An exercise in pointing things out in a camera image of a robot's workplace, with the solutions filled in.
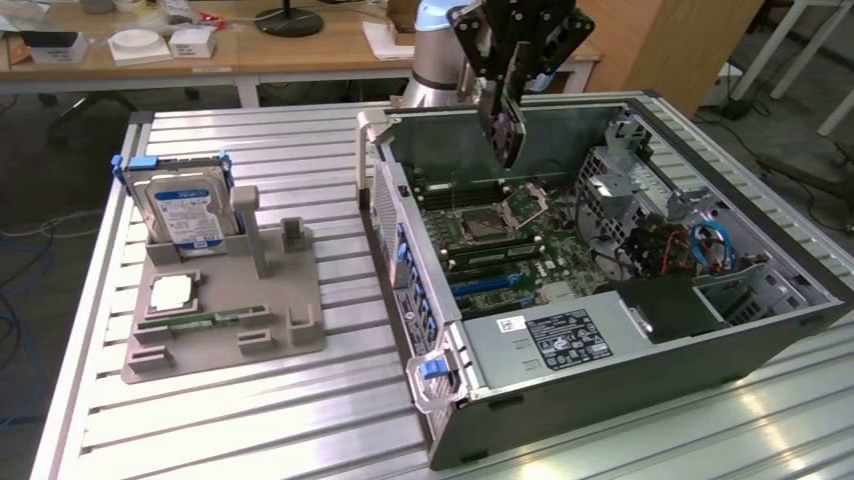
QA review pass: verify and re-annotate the grey parts rack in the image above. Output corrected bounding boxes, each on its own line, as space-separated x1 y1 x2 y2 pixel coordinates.
118 183 328 386

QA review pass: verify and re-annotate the red wire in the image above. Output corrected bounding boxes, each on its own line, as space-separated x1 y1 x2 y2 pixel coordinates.
655 224 689 275

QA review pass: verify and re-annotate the white paper stack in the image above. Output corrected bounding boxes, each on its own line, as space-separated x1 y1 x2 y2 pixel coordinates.
361 19 420 62

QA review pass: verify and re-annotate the CPU socket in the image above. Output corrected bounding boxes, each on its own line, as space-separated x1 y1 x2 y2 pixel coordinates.
458 206 516 242

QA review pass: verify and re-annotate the silver CPU chip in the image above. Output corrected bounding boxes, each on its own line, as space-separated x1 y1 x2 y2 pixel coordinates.
146 276 202 315

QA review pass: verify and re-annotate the black graphics card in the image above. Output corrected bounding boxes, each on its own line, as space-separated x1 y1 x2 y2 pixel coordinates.
477 41 531 170

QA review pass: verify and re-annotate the white box with black top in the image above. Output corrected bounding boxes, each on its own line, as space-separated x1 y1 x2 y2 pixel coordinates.
17 30 89 65

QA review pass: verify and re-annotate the installed black RAM stick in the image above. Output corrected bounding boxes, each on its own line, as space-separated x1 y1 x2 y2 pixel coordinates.
442 237 539 262
445 247 543 272

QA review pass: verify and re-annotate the grey power supply unit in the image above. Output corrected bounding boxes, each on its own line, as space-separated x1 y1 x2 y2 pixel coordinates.
458 291 660 390

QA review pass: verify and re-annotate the green RAM stick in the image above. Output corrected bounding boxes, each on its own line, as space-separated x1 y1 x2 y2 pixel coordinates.
154 308 269 332

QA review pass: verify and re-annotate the small white cardboard box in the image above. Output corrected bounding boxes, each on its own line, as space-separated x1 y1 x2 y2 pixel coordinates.
168 26 218 59

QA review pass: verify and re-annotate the wooden cabinet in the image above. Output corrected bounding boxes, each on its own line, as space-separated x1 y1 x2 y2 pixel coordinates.
565 0 765 117

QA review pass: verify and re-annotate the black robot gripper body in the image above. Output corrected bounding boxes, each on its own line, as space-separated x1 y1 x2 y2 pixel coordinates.
480 0 579 42

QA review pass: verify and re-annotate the hard disk in blue caddy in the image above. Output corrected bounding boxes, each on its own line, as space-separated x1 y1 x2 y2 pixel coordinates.
109 151 236 253

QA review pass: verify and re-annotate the green motherboard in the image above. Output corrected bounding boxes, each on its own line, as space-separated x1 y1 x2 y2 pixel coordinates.
405 167 605 321

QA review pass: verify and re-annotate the blue wire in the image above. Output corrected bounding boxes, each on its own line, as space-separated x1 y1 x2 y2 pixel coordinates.
688 221 740 275

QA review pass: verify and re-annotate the metal socket cover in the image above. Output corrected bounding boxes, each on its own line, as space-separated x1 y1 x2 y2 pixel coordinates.
499 181 556 226

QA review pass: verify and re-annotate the open black PC case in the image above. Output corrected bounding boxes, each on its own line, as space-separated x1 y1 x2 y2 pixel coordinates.
352 93 854 472

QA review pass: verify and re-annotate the black power adapter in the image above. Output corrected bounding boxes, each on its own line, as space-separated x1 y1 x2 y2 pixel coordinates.
715 99 753 122

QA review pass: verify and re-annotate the white round part on box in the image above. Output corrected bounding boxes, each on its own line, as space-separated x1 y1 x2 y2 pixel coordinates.
106 28 174 67

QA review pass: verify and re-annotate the blue expansion slot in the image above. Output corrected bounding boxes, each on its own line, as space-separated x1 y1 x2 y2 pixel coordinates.
452 273 523 297

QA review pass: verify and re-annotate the black round lamp base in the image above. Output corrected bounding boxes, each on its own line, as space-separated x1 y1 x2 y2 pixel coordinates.
253 0 325 38

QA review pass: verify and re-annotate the blue case latch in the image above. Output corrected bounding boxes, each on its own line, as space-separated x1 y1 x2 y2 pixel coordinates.
414 351 446 382

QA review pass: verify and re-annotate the wooden desk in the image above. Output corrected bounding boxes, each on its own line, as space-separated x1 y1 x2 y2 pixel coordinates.
0 0 601 109

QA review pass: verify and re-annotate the white table frame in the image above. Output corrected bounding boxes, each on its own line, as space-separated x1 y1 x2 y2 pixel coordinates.
728 0 854 137

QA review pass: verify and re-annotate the metal disk bay cage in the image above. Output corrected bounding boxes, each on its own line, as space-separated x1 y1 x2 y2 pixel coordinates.
571 146 672 251

